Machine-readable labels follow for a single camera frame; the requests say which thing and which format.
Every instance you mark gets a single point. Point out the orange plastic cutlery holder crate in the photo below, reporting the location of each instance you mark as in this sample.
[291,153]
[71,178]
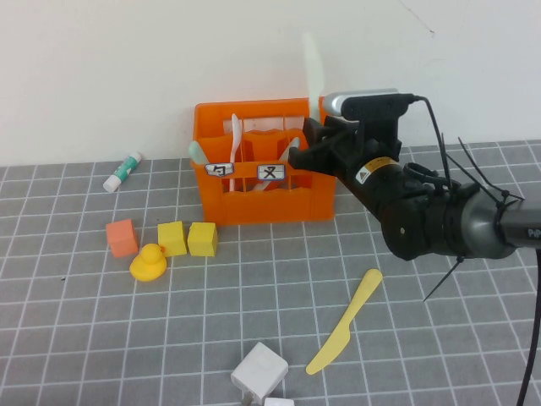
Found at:
[266,207]

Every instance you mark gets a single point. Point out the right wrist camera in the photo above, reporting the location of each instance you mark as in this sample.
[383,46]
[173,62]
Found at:
[367,101]

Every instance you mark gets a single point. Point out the grey grid table mat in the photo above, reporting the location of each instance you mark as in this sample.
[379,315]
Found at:
[127,338]

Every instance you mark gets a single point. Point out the yellow rubber duck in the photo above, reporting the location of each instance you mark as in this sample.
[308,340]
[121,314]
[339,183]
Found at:
[147,268]

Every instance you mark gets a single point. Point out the yellow plastic knife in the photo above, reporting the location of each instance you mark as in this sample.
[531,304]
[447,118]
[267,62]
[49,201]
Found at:
[334,342]

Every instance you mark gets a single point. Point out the small white square adapter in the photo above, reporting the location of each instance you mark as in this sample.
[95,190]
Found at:
[279,402]

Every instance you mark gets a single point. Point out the paper label reading 叉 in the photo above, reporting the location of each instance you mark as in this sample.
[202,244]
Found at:
[271,172]

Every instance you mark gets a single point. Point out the pale pink plastic spoon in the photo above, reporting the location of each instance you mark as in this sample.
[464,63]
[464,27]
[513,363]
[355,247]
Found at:
[235,139]

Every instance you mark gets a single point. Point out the yellow foam cube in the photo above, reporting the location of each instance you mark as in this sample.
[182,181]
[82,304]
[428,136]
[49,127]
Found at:
[203,239]
[172,239]

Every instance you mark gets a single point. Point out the black zip tie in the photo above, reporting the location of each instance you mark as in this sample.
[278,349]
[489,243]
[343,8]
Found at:
[507,194]
[445,156]
[477,167]
[444,279]

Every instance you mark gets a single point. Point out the white green glue stick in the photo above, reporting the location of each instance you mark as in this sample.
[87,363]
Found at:
[120,173]

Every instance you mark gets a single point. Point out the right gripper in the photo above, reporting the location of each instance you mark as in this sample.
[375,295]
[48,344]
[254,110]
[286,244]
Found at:
[367,148]

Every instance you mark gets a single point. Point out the mint green plastic spoon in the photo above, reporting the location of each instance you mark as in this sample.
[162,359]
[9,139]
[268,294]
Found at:
[196,152]

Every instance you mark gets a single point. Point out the cream white plastic knife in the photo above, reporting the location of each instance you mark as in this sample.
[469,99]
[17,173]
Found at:
[315,76]

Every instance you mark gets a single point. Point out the paper label reading 勺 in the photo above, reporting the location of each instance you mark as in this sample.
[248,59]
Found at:
[220,169]

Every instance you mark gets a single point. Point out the orange foam cube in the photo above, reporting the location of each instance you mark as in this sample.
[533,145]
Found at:
[122,239]

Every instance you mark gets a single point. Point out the large white charger plug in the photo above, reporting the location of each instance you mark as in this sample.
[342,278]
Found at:
[260,370]

